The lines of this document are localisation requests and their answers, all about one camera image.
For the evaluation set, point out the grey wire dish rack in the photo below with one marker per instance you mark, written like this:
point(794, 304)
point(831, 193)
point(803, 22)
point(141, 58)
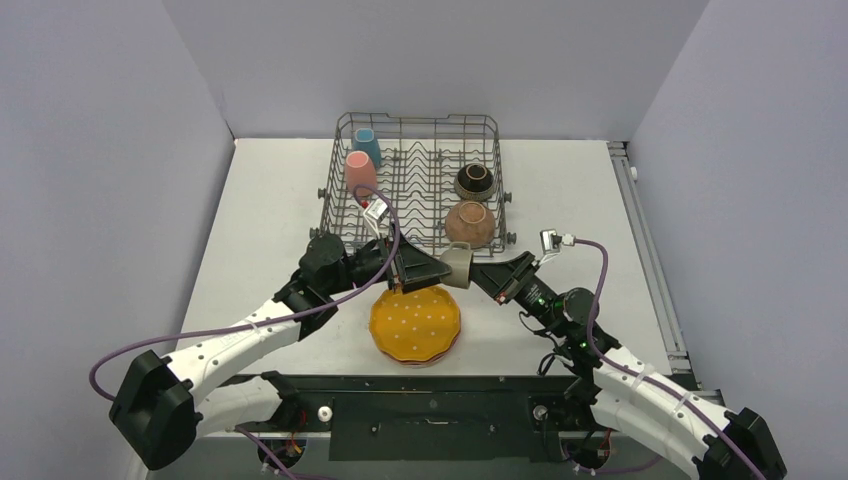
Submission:
point(420, 158)

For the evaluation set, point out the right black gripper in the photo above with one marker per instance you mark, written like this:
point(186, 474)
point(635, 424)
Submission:
point(515, 281)

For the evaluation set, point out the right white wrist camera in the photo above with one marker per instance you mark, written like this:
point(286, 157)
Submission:
point(552, 243)

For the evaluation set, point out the pink plate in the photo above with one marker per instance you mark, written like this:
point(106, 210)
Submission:
point(406, 357)

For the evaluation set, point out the blue mug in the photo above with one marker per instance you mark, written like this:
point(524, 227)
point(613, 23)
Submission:
point(365, 140)

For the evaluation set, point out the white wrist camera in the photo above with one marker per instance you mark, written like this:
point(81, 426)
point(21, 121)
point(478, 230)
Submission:
point(376, 216)
point(552, 243)

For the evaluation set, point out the pink cup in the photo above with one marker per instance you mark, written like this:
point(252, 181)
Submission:
point(360, 174)

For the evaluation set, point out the grey ceramic mug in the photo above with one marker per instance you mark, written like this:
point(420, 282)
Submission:
point(458, 256)

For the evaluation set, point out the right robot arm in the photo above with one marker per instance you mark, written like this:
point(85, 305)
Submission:
point(626, 394)

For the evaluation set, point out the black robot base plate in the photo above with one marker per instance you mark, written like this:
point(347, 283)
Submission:
point(421, 418)

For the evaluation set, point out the brown speckled cream bowl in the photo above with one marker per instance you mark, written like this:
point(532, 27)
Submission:
point(470, 222)

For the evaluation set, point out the dark patterned cream bowl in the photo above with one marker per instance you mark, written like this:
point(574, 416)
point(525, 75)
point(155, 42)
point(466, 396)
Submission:
point(475, 182)

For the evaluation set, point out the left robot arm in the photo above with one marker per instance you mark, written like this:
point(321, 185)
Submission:
point(165, 403)

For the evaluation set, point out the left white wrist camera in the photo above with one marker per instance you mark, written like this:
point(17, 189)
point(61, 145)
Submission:
point(376, 216)

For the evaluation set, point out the aluminium rail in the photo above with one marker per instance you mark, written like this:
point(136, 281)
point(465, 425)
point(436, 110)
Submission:
point(672, 335)

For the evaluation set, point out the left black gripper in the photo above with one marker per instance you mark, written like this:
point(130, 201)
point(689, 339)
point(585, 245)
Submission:
point(414, 270)

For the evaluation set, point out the yellow polka dot plate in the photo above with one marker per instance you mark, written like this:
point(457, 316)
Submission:
point(429, 318)

